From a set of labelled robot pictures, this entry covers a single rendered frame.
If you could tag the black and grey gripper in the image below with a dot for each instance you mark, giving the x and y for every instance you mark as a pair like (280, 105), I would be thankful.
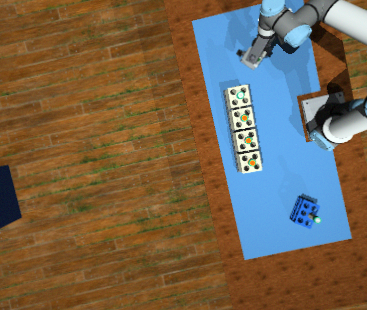
(267, 50)

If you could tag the blue tube rack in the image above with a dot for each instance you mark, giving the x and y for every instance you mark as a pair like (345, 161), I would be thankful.
(297, 212)

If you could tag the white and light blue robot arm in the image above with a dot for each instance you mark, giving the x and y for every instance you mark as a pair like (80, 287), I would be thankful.
(294, 28)

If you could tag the blue bench mat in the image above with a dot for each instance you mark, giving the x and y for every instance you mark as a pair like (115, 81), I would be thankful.
(264, 200)

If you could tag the pink sample tube with dark green cap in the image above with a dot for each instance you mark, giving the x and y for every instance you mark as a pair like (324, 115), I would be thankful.
(244, 118)

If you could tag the white bucket adapter with holes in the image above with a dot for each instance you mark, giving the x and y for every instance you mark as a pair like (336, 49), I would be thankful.
(237, 102)
(235, 118)
(238, 138)
(243, 162)

